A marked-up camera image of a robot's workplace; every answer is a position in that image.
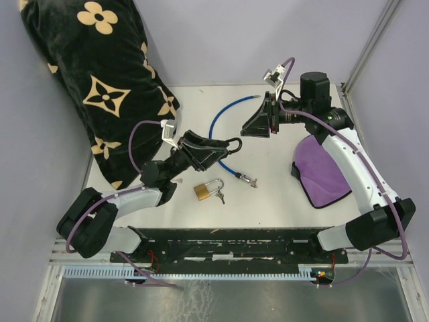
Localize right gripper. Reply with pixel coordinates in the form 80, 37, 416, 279
241, 91, 311, 139

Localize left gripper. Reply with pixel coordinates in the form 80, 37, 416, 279
165, 129, 229, 181

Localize black padlock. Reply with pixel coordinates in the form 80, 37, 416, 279
222, 137, 243, 156

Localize long-shackle brass padlock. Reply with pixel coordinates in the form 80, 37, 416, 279
194, 178, 225, 201

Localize long padlock keys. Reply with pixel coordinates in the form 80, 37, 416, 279
217, 190, 225, 204

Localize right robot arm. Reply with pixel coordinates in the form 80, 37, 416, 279
240, 66, 416, 262

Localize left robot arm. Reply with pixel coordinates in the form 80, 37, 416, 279
56, 130, 232, 262

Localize purple cloth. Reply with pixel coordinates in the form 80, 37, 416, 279
291, 136, 351, 209

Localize black floral plush pillow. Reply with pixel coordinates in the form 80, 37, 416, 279
20, 1, 180, 189

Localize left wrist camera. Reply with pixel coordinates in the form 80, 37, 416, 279
160, 119, 178, 148

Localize blue cable lock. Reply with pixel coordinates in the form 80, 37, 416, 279
209, 95, 262, 184

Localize silver cable lock keys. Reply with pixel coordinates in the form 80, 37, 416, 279
249, 178, 257, 188

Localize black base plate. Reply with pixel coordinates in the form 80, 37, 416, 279
128, 228, 349, 274

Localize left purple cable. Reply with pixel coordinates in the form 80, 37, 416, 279
65, 119, 178, 288

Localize blue cable duct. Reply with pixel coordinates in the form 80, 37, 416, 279
63, 261, 316, 281

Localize aluminium frame rail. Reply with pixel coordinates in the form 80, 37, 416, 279
340, 0, 403, 98

